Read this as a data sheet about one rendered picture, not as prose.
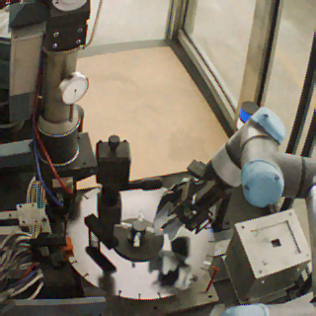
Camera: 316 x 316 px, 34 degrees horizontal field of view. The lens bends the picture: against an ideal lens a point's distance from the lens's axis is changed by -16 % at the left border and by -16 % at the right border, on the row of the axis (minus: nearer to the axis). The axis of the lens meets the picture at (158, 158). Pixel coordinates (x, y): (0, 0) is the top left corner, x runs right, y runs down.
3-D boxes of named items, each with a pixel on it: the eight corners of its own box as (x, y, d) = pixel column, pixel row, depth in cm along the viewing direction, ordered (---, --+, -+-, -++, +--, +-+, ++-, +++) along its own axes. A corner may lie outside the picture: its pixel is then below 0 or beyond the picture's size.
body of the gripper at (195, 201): (163, 217, 108) (207, 176, 102) (168, 190, 115) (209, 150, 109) (195, 237, 110) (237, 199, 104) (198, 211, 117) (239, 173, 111)
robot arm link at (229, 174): (224, 134, 107) (255, 160, 109) (208, 150, 109) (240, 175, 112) (223, 156, 101) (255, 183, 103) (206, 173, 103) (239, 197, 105)
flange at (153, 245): (143, 269, 115) (144, 262, 113) (100, 241, 119) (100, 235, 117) (174, 237, 122) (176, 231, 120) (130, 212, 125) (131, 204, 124)
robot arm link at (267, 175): (305, 178, 88) (298, 141, 97) (247, 169, 87) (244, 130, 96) (293, 213, 92) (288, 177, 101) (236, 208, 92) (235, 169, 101)
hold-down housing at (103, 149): (121, 208, 110) (129, 128, 96) (124, 228, 107) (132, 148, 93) (93, 208, 109) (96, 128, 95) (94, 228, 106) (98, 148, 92)
